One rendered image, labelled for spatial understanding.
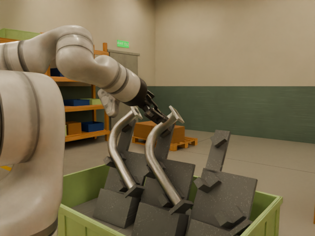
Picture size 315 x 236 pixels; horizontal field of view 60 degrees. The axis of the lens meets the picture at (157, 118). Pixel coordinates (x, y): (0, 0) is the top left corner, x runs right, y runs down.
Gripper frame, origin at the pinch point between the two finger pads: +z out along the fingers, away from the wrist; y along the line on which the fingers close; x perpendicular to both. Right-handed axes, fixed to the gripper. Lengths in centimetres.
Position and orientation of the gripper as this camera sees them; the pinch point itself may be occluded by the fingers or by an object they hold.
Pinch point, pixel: (157, 107)
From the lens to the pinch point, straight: 77.8
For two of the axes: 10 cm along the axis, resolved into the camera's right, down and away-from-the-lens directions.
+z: 5.1, 3.2, 8.0
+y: -4.3, -7.1, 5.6
